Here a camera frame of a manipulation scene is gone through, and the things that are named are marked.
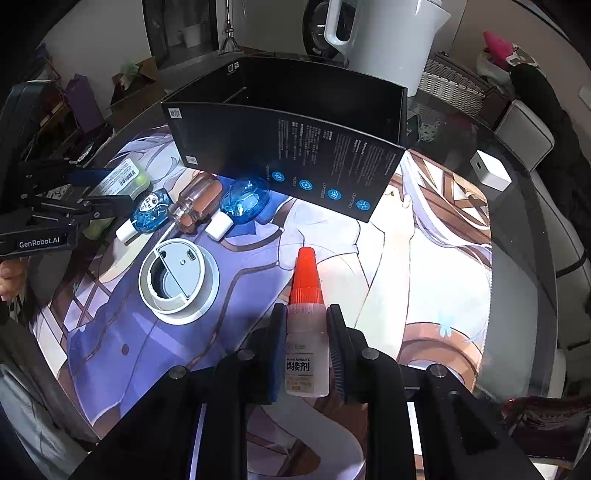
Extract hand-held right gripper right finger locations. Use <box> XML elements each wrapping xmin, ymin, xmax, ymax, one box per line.
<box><xmin>327</xmin><ymin>305</ymin><xmax>550</xmax><ymax>480</ymax></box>

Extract wicker basket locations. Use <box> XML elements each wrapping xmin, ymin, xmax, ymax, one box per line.
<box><xmin>418</xmin><ymin>51</ymin><xmax>497</xmax><ymax>121</ymax></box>

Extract person's grey pants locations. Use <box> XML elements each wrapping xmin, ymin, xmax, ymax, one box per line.
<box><xmin>0</xmin><ymin>360</ymin><xmax>100</xmax><ymax>480</ymax></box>

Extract black cardboard box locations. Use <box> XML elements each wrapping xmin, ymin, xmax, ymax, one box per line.
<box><xmin>161</xmin><ymin>56</ymin><xmax>409</xmax><ymax>223</ymax></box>

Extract purple bag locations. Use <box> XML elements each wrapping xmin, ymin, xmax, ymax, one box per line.
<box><xmin>65</xmin><ymin>74</ymin><xmax>103</xmax><ymax>132</ymax></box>

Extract brown cardboard box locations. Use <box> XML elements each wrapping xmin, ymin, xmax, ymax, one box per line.
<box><xmin>111</xmin><ymin>55</ymin><xmax>160</xmax><ymax>121</ymax></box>

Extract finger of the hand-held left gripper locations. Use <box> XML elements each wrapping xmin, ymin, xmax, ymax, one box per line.
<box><xmin>21</xmin><ymin>159</ymin><xmax>112</xmax><ymax>197</ymax></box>
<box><xmin>32</xmin><ymin>193</ymin><xmax>136</xmax><ymax>232</ymax></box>

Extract white electric kettle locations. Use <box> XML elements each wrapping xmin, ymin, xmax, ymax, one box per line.
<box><xmin>323</xmin><ymin>0</ymin><xmax>452</xmax><ymax>97</ymax></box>

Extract white round device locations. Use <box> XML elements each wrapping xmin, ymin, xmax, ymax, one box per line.
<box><xmin>139</xmin><ymin>237</ymin><xmax>221</xmax><ymax>322</ymax></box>

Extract green bottle with white label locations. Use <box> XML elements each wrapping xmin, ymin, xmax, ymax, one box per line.
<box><xmin>88</xmin><ymin>157</ymin><xmax>151</xmax><ymax>232</ymax></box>

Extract red-capped glue bottle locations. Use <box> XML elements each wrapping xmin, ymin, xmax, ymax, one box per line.
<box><xmin>283</xmin><ymin>247</ymin><xmax>331</xmax><ymax>398</ymax></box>

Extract printed desk mat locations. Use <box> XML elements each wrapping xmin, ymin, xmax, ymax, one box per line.
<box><xmin>34</xmin><ymin>111</ymin><xmax>492</xmax><ymax>462</ymax></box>

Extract pink soft toy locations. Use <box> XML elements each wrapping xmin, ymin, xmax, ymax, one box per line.
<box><xmin>482</xmin><ymin>31</ymin><xmax>514</xmax><ymax>64</ymax></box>

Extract patterned coaster cloth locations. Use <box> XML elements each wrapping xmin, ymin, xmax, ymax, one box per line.
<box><xmin>409</xmin><ymin>102</ymin><xmax>445</xmax><ymax>145</ymax></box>

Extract cola bottle with red label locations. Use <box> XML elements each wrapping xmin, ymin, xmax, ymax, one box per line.
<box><xmin>501</xmin><ymin>394</ymin><xmax>591</xmax><ymax>462</ymax></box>

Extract washing machine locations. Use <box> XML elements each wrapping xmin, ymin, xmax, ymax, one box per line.
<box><xmin>302</xmin><ymin>0</ymin><xmax>352</xmax><ymax>61</ymax></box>

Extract white sofa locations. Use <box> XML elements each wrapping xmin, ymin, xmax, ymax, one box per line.
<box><xmin>494</xmin><ymin>99</ymin><xmax>555</xmax><ymax>171</ymax></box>

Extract white bin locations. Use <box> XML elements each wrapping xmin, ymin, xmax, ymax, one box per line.
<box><xmin>182</xmin><ymin>23</ymin><xmax>206</xmax><ymax>47</ymax></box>

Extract white cube charger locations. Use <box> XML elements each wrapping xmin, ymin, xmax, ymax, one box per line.
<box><xmin>470</xmin><ymin>151</ymin><xmax>512</xmax><ymax>190</ymax></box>

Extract person's left hand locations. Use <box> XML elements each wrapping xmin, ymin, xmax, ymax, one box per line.
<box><xmin>0</xmin><ymin>265</ymin><xmax>24</xmax><ymax>302</ymax></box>

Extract orange clear-handled screwdriver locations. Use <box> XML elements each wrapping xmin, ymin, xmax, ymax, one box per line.
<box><xmin>154</xmin><ymin>178</ymin><xmax>223</xmax><ymax>245</ymax></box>

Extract black jacket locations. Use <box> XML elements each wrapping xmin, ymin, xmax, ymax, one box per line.
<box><xmin>508</xmin><ymin>62</ymin><xmax>591</xmax><ymax>222</ymax></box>

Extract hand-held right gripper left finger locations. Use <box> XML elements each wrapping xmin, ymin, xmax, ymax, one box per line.
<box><xmin>69</xmin><ymin>302</ymin><xmax>289</xmax><ymax>480</ymax></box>

